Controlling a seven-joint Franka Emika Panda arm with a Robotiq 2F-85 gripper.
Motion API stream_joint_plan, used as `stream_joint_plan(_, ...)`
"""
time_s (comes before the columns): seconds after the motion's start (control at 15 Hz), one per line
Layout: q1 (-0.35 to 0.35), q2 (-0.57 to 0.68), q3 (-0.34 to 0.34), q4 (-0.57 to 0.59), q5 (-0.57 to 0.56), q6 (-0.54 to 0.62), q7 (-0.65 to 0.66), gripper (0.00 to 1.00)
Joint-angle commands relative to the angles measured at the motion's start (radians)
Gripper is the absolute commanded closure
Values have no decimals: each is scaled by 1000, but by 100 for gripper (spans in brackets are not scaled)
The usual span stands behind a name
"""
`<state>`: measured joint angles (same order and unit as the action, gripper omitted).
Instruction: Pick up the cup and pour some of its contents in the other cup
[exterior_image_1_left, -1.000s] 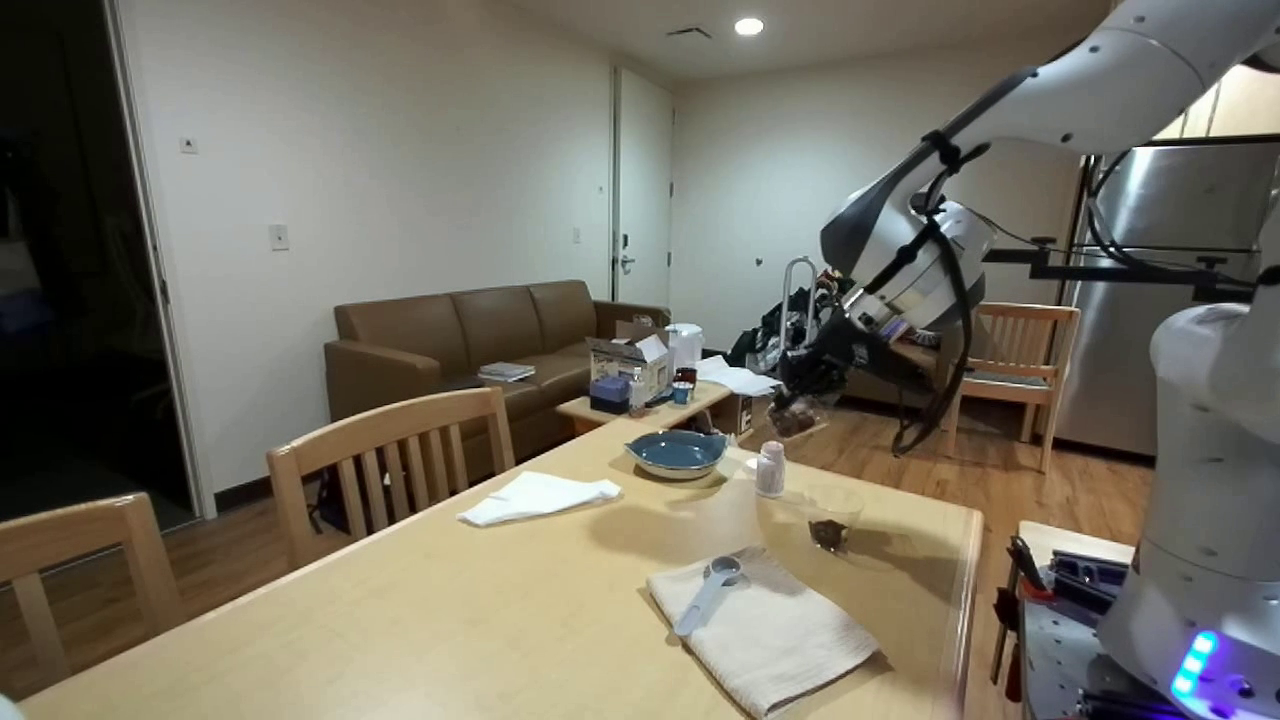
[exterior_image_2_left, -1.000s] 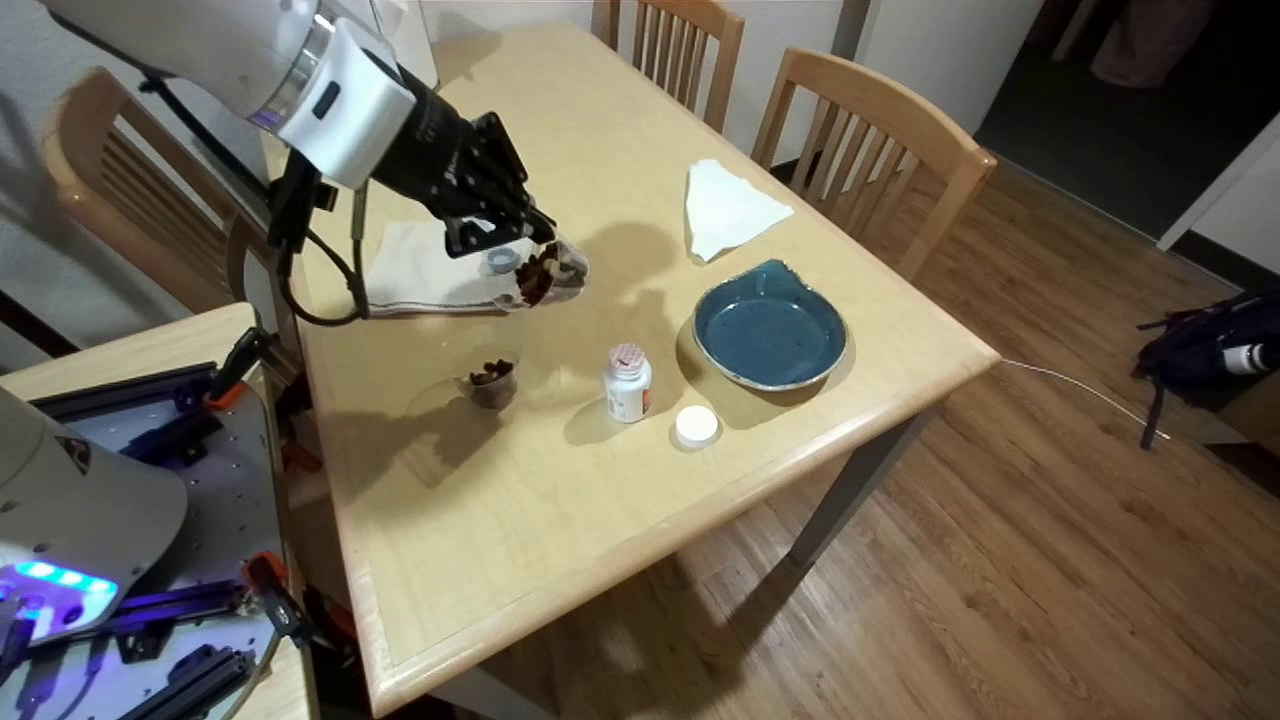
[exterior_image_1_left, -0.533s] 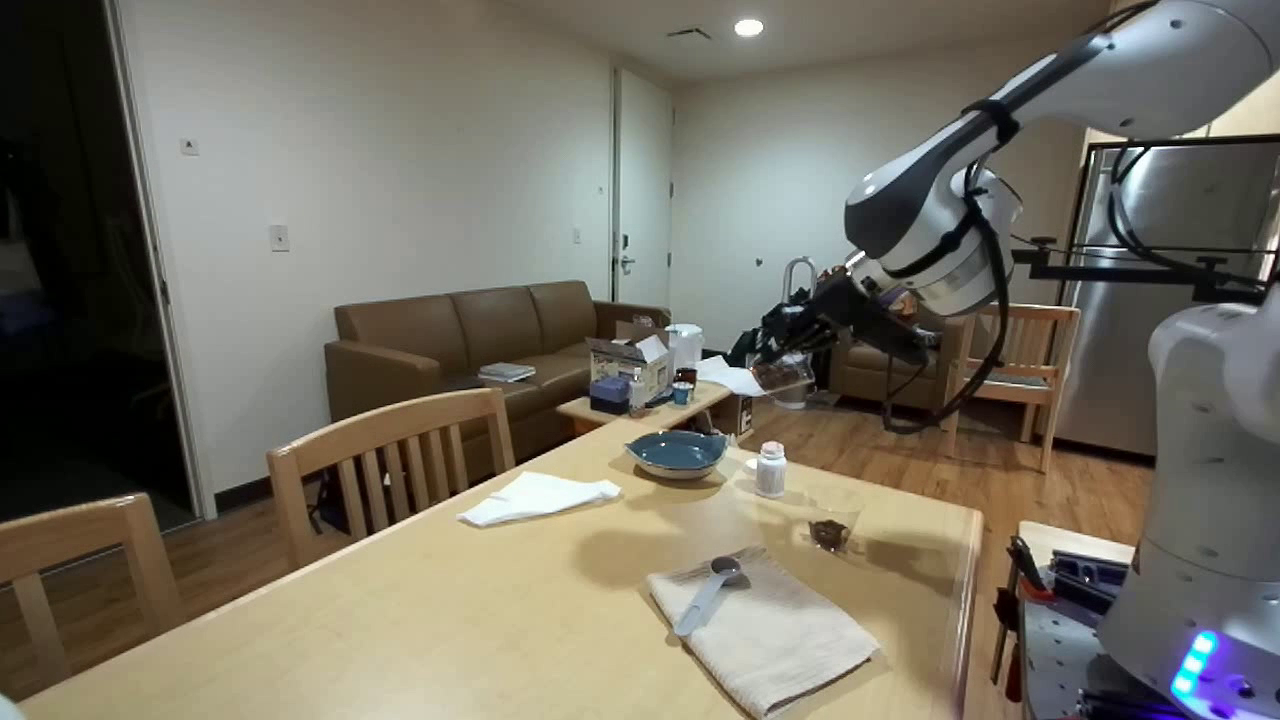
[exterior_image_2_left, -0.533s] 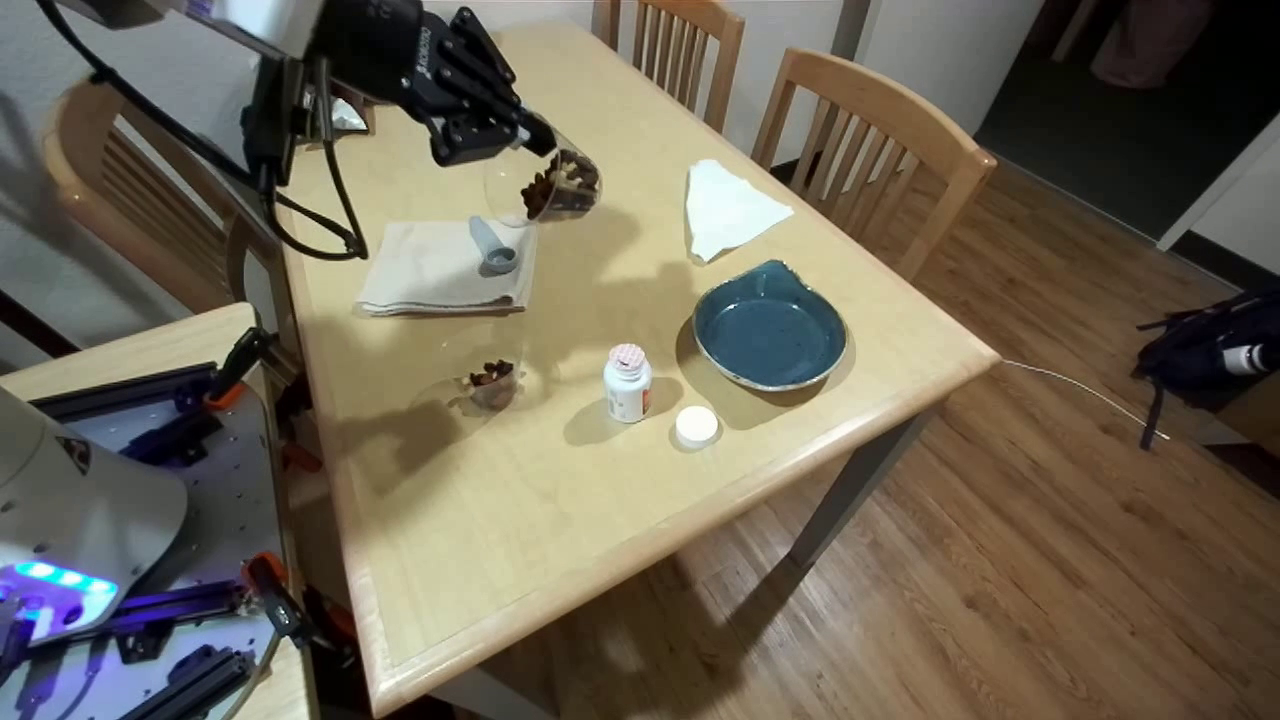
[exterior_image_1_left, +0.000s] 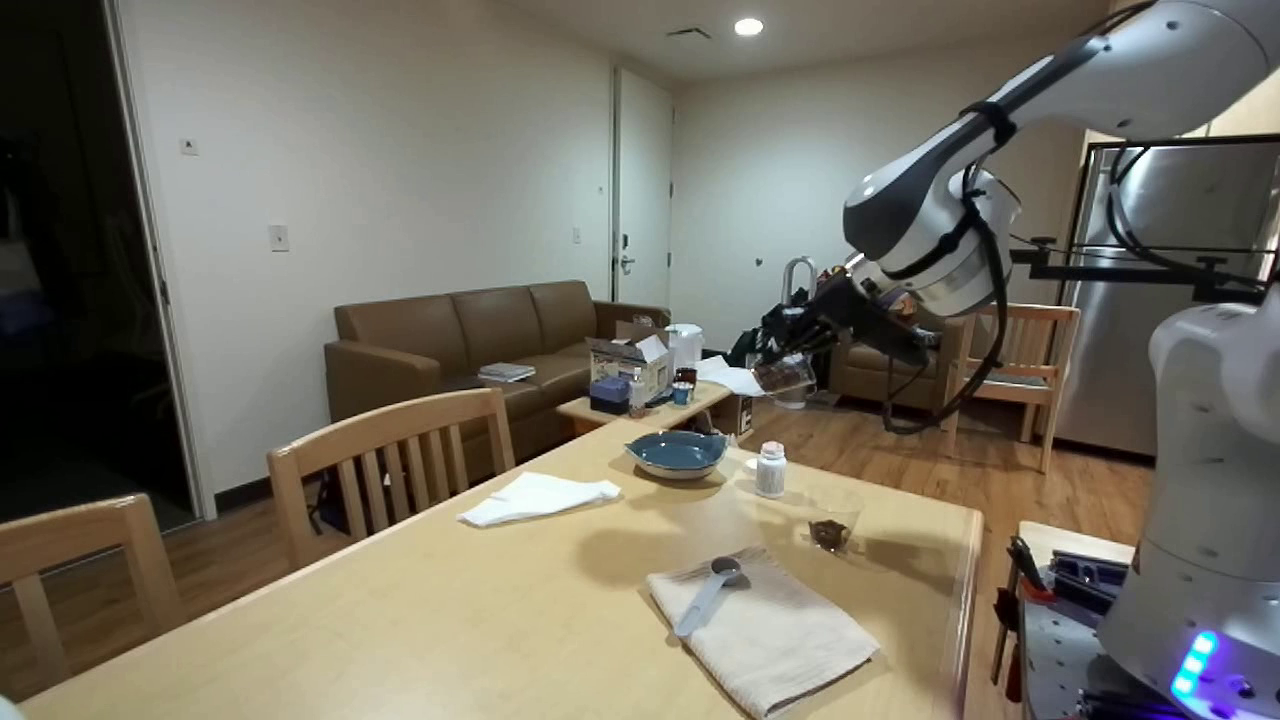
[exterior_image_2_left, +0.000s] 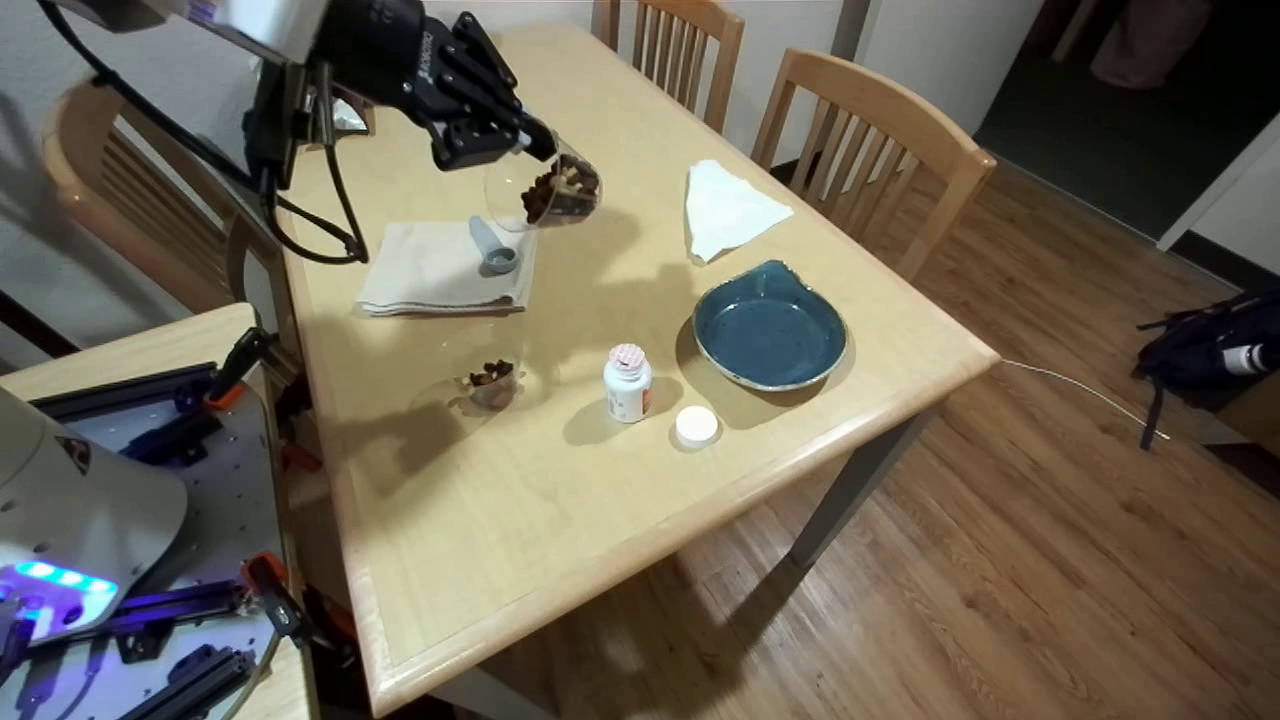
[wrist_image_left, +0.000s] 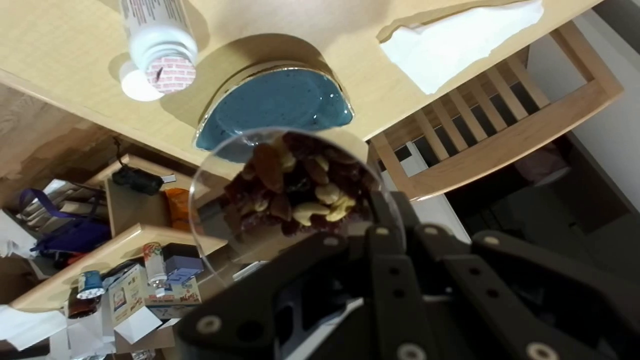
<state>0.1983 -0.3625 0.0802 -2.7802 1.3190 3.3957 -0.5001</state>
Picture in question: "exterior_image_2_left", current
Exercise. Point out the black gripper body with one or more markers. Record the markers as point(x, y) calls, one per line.
point(383, 45)

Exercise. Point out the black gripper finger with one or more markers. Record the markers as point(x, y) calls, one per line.
point(501, 80)
point(480, 147)

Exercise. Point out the clear cup with nuts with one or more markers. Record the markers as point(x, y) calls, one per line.
point(566, 192)

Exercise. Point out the small brown pinecone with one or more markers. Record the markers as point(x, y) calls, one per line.
point(494, 384)

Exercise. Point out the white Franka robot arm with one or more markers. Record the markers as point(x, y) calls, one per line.
point(81, 515)

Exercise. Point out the light blue measuring spoon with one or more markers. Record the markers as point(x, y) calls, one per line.
point(497, 244)

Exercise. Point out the grey folded towel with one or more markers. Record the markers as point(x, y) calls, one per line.
point(425, 280)

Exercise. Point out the light wooden dining chair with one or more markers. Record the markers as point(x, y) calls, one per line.
point(882, 100)
point(103, 135)
point(705, 26)

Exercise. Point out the white paper napkin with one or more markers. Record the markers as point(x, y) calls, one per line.
point(727, 214)

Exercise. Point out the white pill bottle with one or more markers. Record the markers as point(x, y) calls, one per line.
point(627, 384)

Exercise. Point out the black orange clamp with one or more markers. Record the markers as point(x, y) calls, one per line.
point(275, 581)
point(247, 359)

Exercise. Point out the blue ceramic plate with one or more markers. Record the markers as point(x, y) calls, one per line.
point(770, 333)

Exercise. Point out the white bottle cap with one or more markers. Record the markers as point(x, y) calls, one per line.
point(696, 424)

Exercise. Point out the wooden robot cart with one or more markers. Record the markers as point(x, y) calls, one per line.
point(134, 340)

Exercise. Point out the grey metal mounting plate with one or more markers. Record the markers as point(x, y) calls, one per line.
point(225, 492)

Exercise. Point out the black clamp bar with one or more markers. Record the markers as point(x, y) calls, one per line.
point(185, 683)
point(123, 391)

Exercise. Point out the grey metal table leg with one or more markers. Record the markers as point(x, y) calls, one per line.
point(826, 522)

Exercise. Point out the black backpack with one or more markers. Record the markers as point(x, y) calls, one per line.
point(1202, 355)

